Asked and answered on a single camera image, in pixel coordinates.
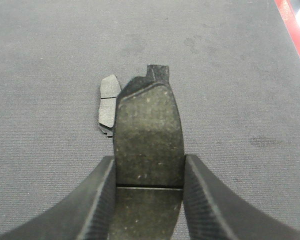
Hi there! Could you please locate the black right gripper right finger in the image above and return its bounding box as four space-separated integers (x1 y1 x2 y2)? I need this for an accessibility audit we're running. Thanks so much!
183 155 300 240

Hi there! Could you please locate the brake pad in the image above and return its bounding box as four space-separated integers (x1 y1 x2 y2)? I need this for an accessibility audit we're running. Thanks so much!
109 65 185 240
98 74 121 138

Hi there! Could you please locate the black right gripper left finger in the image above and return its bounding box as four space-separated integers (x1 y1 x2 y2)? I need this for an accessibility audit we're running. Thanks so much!
0 156 116 240

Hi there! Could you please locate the dark conveyor belt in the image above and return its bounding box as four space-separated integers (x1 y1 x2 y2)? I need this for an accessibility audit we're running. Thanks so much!
0 0 300 234

